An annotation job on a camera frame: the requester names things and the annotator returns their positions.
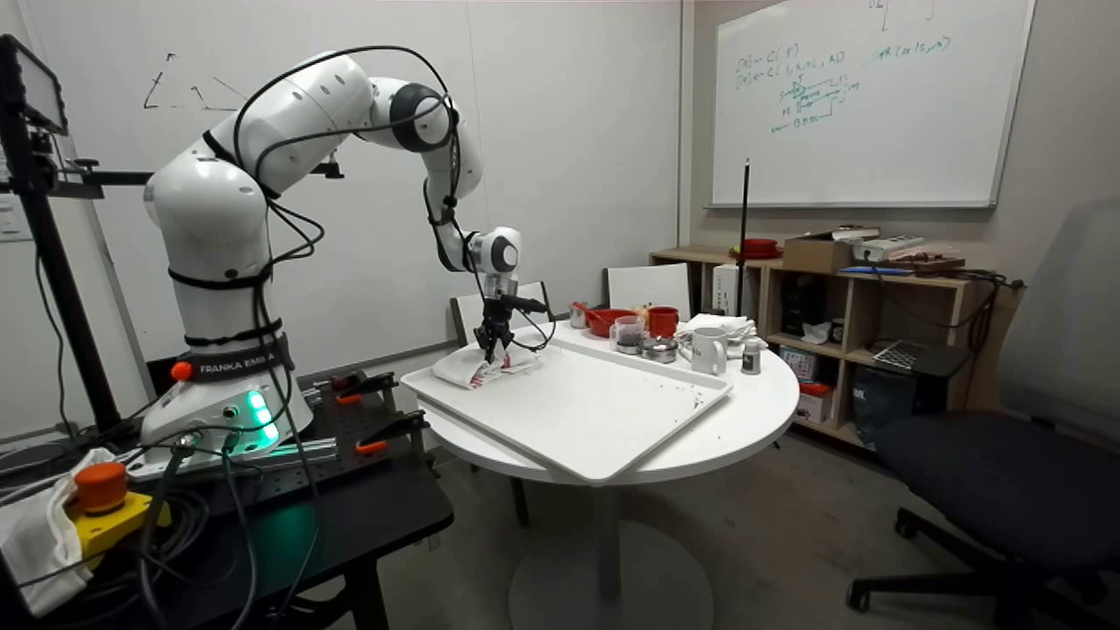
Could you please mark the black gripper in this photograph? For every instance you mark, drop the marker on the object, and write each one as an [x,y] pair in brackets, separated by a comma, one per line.
[500,315]

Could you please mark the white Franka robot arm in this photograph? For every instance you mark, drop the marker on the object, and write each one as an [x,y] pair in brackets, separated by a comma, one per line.
[212,221]

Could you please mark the white rectangular tray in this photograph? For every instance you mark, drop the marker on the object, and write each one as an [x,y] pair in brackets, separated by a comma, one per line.
[584,409]

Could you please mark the white chair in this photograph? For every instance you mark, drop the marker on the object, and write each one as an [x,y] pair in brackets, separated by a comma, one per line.
[464,315]
[649,290]

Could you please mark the small metal jar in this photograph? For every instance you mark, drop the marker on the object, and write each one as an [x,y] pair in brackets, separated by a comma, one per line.
[629,337]

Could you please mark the black orange clamp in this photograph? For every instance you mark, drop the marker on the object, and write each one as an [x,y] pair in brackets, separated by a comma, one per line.
[374,446]
[355,391]

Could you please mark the round metal tin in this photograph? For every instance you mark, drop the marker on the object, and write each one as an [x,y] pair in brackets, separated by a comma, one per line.
[662,349]

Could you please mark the clear glass cup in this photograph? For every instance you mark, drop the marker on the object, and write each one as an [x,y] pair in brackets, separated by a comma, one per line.
[705,350]

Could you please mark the black robot table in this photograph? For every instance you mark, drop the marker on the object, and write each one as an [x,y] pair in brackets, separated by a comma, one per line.
[351,514]

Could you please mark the white folded cloth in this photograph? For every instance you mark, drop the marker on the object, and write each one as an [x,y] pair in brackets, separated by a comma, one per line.
[722,328]

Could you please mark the small black white object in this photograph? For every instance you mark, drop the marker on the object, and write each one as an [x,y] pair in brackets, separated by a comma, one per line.
[751,360]

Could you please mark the round white table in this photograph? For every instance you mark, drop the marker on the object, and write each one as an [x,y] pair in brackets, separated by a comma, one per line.
[757,409]

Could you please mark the thin black pole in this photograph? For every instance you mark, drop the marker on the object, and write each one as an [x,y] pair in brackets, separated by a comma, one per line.
[744,231]

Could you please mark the red container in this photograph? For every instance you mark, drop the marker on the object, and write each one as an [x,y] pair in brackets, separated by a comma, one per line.
[761,245]

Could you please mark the orange knob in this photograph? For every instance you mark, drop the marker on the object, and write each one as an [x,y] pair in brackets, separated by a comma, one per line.
[184,372]

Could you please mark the red white box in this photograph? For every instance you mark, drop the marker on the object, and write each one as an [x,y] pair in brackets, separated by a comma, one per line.
[817,404]

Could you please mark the brown cardboard box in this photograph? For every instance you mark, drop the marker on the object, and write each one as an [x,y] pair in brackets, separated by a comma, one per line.
[815,252]

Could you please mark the wooden shelf unit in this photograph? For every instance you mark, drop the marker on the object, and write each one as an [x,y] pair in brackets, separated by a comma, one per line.
[863,311]

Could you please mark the black storage bin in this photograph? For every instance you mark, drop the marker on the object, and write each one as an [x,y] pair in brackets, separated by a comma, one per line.
[879,404]

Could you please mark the red button yellow box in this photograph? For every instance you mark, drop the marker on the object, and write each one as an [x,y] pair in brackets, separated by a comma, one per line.
[104,493]

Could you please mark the stack of books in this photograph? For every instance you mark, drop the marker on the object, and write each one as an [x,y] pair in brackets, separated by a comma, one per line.
[906,251]

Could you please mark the black flat device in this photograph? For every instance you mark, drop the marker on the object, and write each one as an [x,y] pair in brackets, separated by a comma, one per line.
[923,360]

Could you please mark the black equipment stand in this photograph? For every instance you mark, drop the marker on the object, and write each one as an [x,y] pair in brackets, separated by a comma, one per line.
[64,301]

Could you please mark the white paper sign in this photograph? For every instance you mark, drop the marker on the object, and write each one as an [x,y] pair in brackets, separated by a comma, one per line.
[13,220]

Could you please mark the white rag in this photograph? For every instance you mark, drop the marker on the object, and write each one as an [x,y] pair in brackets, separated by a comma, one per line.
[36,547]

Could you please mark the grey back black office chair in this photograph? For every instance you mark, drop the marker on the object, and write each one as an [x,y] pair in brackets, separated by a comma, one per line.
[1004,479]

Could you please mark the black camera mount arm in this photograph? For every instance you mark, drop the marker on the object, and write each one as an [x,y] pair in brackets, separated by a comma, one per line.
[117,179]

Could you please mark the wall whiteboard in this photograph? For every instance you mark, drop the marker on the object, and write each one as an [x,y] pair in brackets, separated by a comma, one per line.
[863,127]

